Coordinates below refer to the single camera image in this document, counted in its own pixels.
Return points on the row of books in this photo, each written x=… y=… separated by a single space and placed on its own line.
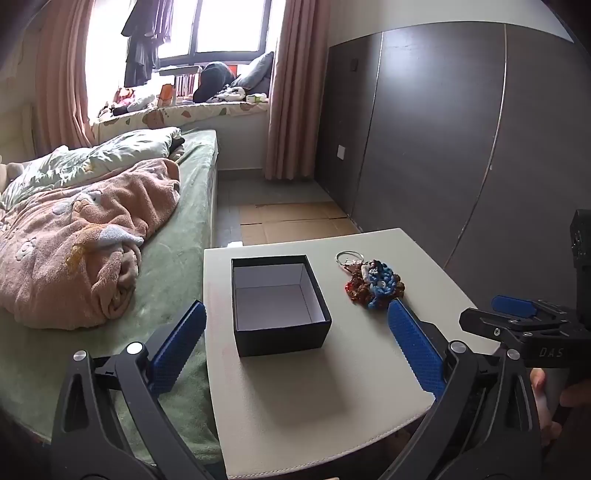
x=186 y=84

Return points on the bed with green sheet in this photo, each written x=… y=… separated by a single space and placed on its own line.
x=184 y=258

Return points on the hanging dark clothes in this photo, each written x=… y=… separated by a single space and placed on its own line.
x=143 y=41

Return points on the black bag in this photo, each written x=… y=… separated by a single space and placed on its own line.
x=212 y=81

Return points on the green patterned pillow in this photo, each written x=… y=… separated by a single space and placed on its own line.
x=69 y=161

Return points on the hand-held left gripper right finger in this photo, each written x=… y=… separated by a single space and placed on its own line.
x=415 y=346

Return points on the white wall socket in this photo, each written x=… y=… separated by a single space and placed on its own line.
x=341 y=151

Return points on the dark grey wardrobe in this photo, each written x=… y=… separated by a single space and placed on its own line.
x=438 y=138

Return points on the pink fleece blanket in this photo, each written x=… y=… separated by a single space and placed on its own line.
x=69 y=240

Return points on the orange box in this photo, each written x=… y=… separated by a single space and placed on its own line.
x=166 y=93

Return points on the person's right hand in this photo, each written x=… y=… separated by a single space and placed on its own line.
x=549 y=422

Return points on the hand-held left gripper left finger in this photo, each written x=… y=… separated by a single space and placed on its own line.
x=178 y=346

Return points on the grey pillow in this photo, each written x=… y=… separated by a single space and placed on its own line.
x=256 y=71

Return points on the pink curtain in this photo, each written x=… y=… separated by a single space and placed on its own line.
x=64 y=69
x=295 y=92

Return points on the pile of jewelry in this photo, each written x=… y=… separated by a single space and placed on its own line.
x=376 y=284

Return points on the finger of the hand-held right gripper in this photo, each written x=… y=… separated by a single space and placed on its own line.
x=494 y=323
x=510 y=305

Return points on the window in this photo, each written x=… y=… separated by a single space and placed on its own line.
x=221 y=23

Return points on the black square box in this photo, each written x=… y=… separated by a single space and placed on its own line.
x=277 y=300

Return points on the heap of toys and clothes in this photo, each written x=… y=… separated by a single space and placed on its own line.
x=129 y=99

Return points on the flat cardboard sheet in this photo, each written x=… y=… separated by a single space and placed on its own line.
x=295 y=221

